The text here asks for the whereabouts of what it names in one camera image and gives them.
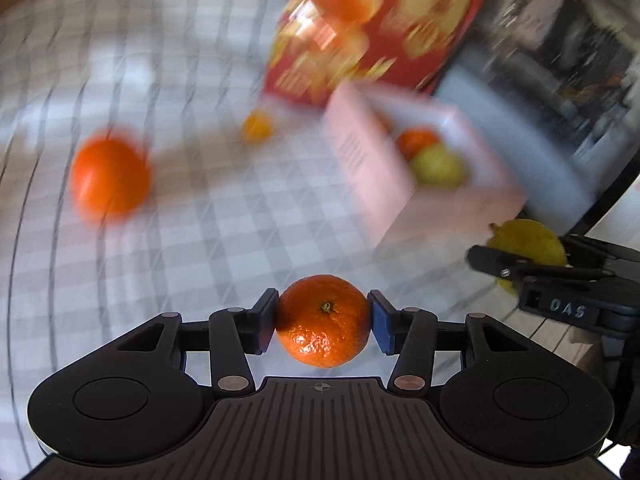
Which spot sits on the large yellow-green citrus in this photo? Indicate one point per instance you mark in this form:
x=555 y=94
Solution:
x=440 y=167

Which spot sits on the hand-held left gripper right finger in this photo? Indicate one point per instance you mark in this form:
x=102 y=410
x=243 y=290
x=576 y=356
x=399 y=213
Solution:
x=382 y=322

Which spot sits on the white black-grid tablecloth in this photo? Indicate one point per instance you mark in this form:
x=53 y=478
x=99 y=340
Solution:
x=200 y=240

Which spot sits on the dark glass cabinet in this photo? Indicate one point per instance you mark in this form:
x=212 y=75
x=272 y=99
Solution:
x=550 y=35

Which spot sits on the black table rim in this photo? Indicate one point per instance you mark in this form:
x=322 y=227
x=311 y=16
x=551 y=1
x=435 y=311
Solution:
x=617 y=192

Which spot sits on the small yellow-orange mandarin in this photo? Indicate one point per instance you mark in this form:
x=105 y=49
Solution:
x=258 y=126

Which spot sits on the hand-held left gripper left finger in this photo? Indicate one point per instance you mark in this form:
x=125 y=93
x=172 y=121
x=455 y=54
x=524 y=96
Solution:
x=264 y=322

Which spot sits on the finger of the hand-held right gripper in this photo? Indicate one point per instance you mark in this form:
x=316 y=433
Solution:
x=600 y=250
x=510 y=265

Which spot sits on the small yellow-green citrus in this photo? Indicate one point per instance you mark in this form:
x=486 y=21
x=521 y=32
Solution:
x=532 y=242

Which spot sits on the pink cardboard box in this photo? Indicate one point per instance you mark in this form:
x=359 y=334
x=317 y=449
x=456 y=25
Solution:
x=360 y=160

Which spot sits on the bumpy orange mandarin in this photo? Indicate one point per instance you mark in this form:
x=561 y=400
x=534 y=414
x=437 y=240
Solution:
x=324 y=322

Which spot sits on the large smooth orange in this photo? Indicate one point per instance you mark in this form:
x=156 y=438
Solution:
x=110 y=177

